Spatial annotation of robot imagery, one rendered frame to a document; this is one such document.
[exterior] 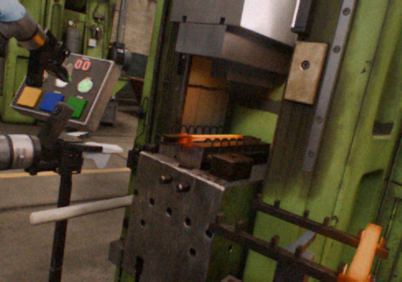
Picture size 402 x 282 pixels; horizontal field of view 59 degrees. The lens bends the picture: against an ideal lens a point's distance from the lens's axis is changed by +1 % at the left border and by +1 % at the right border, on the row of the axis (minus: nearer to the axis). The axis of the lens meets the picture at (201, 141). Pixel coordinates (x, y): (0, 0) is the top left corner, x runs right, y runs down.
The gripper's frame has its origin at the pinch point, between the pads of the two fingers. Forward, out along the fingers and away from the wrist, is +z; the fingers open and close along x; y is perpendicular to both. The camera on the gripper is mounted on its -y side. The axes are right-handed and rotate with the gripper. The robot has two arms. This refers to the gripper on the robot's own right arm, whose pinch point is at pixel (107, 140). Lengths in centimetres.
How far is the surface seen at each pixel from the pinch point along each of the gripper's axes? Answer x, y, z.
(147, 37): -731, -95, 604
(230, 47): 7.7, -30.8, 34.3
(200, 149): 6.6, 1.9, 30.6
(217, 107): -18, -9, 67
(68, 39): -445, -37, 223
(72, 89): -49, -7, 16
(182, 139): 0.8, 0.2, 27.8
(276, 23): 13, -42, 49
